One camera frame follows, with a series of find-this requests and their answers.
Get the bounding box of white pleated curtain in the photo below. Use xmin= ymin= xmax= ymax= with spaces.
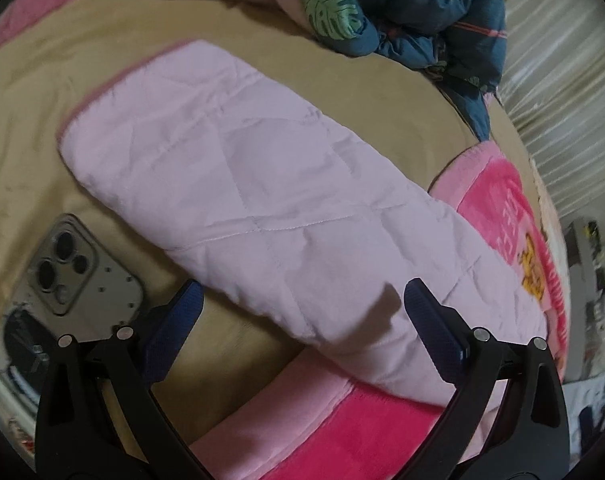
xmin=497 ymin=0 xmax=605 ymax=221

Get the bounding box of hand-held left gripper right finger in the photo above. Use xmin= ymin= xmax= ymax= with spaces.
xmin=397 ymin=277 xmax=569 ymax=480

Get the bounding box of grey smartphone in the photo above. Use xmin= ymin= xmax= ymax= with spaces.
xmin=2 ymin=213 xmax=146 ymax=342

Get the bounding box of teal floral duvet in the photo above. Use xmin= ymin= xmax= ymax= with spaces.
xmin=172 ymin=0 xmax=508 ymax=142

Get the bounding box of pink printed blanket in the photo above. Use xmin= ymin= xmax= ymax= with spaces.
xmin=0 ymin=0 xmax=571 ymax=480

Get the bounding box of tan bed sheet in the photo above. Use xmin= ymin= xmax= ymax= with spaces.
xmin=0 ymin=0 xmax=533 ymax=461

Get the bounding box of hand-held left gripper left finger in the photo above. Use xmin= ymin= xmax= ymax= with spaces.
xmin=35 ymin=279 xmax=218 ymax=480

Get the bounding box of black and white device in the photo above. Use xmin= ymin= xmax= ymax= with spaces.
xmin=0 ymin=305 xmax=58 ymax=456

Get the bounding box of pink quilted garment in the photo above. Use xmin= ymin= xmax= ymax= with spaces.
xmin=57 ymin=39 xmax=548 ymax=408

